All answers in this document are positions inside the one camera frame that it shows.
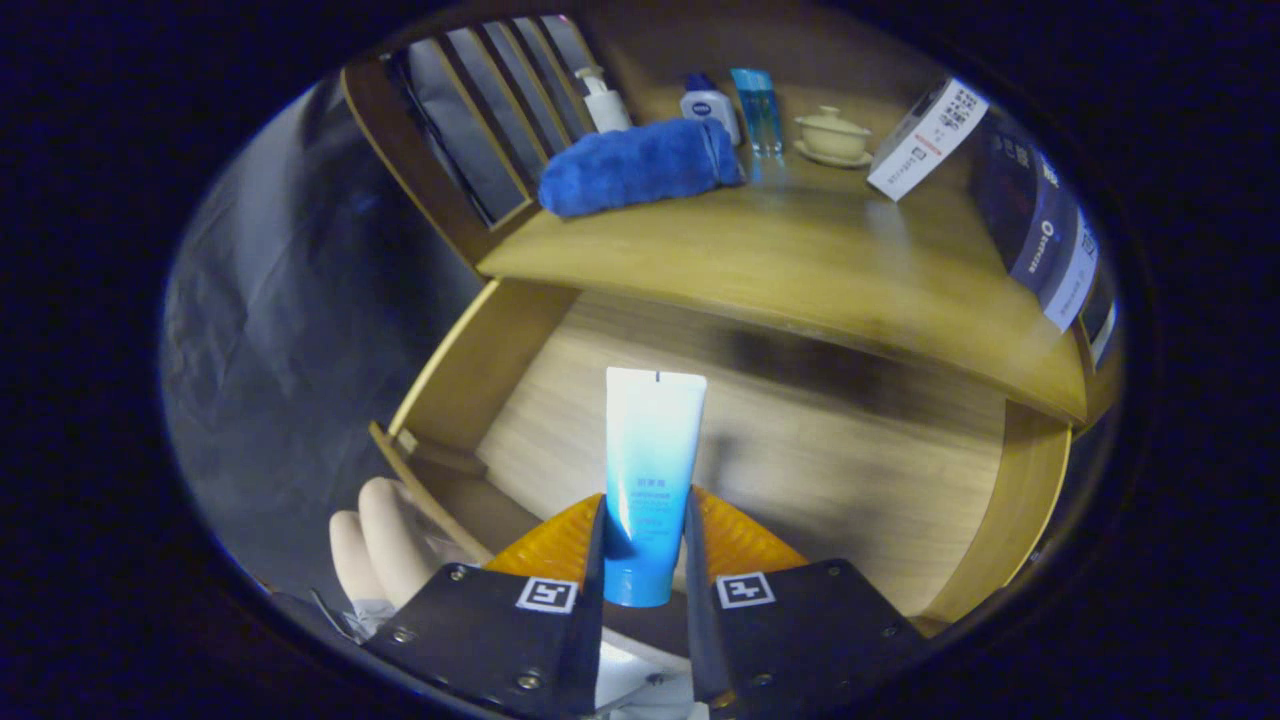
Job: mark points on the wooden countertop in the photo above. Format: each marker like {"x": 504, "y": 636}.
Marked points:
{"x": 800, "y": 250}

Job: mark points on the white pump bottle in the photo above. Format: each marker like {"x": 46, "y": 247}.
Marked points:
{"x": 607, "y": 108}

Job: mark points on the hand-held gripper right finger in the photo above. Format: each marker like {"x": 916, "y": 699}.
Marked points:
{"x": 700, "y": 630}

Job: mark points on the white book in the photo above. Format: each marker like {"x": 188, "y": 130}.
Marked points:
{"x": 925, "y": 145}

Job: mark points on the light purple book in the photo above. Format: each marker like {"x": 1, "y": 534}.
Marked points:
{"x": 1072, "y": 275}

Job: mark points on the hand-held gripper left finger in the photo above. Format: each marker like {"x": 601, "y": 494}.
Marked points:
{"x": 590, "y": 620}

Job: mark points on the dark blue book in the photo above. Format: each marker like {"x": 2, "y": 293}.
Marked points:
{"x": 1030, "y": 220}

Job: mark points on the blue and white tube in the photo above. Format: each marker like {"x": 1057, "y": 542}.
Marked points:
{"x": 650, "y": 450}

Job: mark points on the beige lidded teacup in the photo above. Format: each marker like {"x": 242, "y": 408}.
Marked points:
{"x": 832, "y": 138}

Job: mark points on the wooden cabinet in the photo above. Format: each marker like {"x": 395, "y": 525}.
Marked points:
{"x": 400, "y": 140}

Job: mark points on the clear blue bottle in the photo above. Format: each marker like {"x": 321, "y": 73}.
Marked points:
{"x": 757, "y": 110}

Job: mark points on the blue folded towel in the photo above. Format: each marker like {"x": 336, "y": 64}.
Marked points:
{"x": 630, "y": 165}

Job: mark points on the white bottle with blue cap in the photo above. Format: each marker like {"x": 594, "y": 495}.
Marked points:
{"x": 708, "y": 105}

